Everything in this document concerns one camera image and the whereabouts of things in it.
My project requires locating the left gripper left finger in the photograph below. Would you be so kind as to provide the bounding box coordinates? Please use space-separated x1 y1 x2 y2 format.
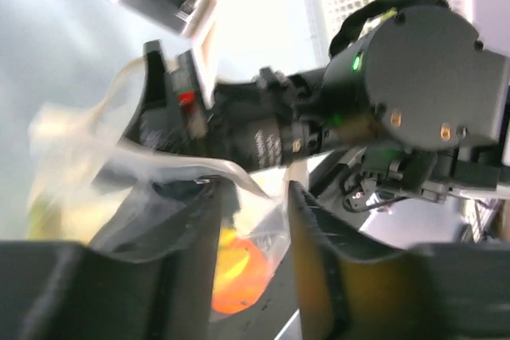
1 179 223 339

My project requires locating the clear zip top bag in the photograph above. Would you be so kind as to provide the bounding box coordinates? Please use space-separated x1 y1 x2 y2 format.
25 57 308 321

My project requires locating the yellow fake banana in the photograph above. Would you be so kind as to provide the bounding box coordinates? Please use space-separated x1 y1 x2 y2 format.
214 227 249 291

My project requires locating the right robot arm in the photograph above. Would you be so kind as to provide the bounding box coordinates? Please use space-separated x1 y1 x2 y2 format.
126 0 509 201

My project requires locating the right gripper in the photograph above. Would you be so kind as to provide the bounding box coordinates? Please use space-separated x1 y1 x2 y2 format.
123 41 214 157

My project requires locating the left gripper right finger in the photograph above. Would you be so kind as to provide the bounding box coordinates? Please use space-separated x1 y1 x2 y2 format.
288 182 509 339

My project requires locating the orange fake fruit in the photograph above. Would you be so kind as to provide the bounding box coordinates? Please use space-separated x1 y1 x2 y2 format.
211 237 267 315

